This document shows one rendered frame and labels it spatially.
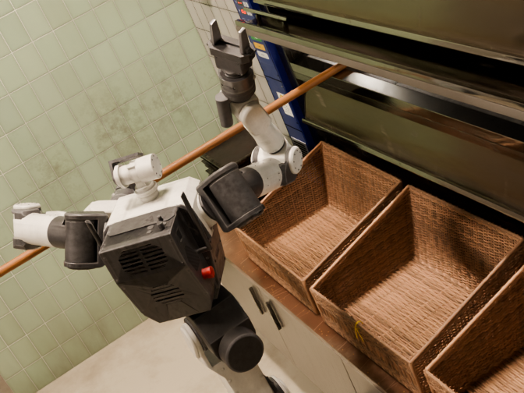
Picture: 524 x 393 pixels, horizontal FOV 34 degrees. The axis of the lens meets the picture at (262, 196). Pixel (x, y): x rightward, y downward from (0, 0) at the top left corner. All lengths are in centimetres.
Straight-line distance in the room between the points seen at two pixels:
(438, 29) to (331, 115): 99
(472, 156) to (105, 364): 236
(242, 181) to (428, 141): 78
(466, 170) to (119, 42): 193
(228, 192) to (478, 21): 74
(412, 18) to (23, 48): 199
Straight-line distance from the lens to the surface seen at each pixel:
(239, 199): 216
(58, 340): 437
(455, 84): 214
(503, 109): 203
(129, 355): 430
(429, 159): 277
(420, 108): 266
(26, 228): 249
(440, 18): 232
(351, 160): 322
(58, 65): 394
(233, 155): 347
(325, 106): 326
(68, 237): 235
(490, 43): 218
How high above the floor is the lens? 237
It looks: 28 degrees down
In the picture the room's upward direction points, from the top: 24 degrees counter-clockwise
